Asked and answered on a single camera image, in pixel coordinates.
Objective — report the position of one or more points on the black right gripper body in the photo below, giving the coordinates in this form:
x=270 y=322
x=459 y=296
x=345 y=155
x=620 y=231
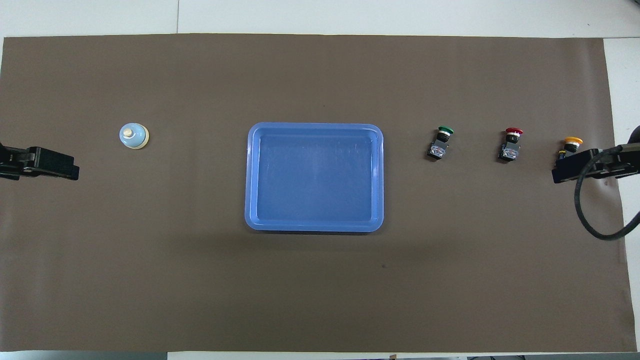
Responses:
x=620 y=159

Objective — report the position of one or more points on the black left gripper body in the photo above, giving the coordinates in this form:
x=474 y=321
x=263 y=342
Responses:
x=12 y=158

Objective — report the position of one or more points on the yellow mushroom push button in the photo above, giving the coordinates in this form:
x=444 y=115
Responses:
x=573 y=141

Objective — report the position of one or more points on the red mushroom push button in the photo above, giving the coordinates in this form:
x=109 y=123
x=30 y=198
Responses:
x=510 y=150

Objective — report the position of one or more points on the light blue call bell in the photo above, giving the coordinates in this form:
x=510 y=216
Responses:
x=134 y=136

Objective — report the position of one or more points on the green mushroom push button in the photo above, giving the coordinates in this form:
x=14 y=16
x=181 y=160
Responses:
x=438 y=149

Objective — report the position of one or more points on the blue plastic tray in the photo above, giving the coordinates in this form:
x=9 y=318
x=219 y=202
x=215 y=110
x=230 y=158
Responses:
x=315 y=190

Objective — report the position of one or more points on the brown table mat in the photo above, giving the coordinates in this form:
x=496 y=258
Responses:
x=200 y=280

